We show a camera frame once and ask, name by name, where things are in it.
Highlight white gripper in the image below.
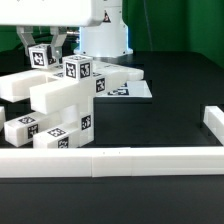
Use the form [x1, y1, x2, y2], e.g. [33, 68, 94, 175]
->
[0, 0, 104, 62]

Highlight white chair back frame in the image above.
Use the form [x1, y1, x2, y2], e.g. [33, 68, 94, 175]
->
[0, 61, 144, 114]

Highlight white chair seat part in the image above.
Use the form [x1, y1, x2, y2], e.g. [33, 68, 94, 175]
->
[60, 97, 94, 147]

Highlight small white part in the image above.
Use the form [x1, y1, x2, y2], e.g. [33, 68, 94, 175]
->
[4, 112, 61, 147]

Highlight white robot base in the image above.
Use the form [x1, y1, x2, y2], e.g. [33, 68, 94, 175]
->
[74, 0, 133, 58]

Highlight white fence wall left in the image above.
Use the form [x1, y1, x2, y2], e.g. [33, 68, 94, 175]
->
[0, 106, 6, 132]

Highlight white fence wall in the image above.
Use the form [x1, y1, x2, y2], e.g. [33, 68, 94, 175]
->
[0, 106, 6, 132]
[203, 106, 224, 146]
[0, 146, 224, 178]

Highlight white marker base plate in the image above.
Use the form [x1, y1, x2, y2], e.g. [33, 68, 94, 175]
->
[101, 80, 152, 98]

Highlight grey cable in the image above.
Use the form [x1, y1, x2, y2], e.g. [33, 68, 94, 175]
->
[141, 0, 158, 52]

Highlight white fence wall right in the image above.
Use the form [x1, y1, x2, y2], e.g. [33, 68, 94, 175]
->
[203, 106, 224, 146]

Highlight white fence wall front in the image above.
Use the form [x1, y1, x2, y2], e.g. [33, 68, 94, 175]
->
[0, 146, 224, 178]

